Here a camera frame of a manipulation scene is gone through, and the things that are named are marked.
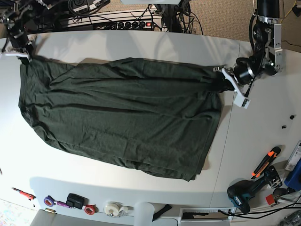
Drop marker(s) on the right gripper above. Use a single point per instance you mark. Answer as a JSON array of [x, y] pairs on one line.
[[25, 52]]

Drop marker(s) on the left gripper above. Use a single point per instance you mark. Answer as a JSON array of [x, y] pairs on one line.
[[225, 81]]

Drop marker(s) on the dark green t-shirt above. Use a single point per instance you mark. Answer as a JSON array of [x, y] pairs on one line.
[[154, 116]]

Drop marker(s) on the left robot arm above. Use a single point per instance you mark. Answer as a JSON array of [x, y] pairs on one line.
[[265, 34]]

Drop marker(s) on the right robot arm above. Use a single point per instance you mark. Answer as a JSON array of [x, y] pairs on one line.
[[17, 43]]

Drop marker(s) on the orange black utility knife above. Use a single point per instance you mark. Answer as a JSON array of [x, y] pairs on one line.
[[266, 161]]

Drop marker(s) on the black power strip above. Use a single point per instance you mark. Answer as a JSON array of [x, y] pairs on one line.
[[111, 25]]

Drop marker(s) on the blue box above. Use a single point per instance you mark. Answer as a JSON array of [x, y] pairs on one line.
[[293, 180]]

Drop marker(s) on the red square tag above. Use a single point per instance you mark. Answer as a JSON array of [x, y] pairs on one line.
[[270, 199]]

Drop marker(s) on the red black screwdriver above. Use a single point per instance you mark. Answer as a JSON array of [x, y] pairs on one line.
[[27, 195]]

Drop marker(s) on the white paper roll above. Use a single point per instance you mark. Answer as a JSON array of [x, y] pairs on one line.
[[143, 214]]

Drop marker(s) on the purple tape roll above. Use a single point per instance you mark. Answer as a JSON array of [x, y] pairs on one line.
[[49, 201]]

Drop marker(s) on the clear tape dispenser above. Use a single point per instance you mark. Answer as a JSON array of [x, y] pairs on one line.
[[116, 209]]

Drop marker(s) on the red tape roll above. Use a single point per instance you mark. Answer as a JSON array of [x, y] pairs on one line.
[[89, 209]]

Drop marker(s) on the teal black cordless drill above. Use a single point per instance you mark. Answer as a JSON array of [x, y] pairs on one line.
[[241, 192]]

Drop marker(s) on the black action camera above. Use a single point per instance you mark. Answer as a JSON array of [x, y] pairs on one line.
[[75, 201]]

